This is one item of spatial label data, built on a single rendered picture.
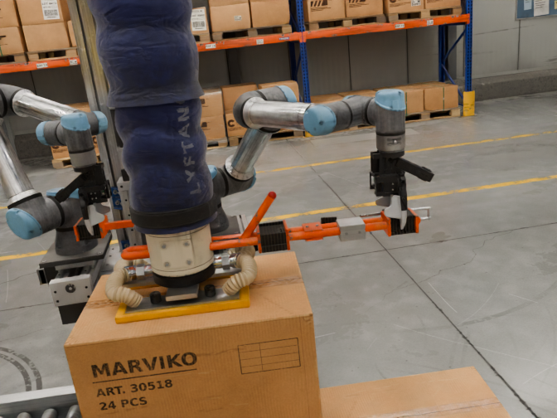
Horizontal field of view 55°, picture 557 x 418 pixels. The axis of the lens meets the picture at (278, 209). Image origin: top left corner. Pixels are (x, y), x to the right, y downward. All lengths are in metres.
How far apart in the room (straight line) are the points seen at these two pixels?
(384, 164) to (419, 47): 9.27
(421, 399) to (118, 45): 1.40
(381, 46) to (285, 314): 9.28
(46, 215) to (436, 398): 1.43
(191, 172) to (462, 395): 1.16
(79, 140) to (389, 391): 1.28
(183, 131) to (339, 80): 8.97
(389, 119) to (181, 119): 0.51
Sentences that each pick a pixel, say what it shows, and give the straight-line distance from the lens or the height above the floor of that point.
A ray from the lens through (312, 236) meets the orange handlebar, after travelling 1.45.
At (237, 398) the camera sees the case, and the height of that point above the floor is 0.86.
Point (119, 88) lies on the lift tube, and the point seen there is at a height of 1.64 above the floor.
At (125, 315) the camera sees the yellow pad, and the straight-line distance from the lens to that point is 1.43.
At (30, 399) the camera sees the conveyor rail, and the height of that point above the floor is 0.59.
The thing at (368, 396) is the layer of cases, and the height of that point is 0.54.
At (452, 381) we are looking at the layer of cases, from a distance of 2.01.
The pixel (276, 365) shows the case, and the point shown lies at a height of 0.95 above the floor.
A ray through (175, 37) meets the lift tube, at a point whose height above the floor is 1.74.
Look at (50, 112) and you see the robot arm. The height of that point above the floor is 1.55.
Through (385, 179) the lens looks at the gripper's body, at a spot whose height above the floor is 1.33.
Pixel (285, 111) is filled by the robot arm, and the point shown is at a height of 1.52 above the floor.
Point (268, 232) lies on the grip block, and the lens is 1.45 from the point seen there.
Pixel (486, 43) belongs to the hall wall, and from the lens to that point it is 11.26.
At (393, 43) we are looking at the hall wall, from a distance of 10.50.
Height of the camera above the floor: 1.74
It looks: 19 degrees down
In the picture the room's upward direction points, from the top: 6 degrees counter-clockwise
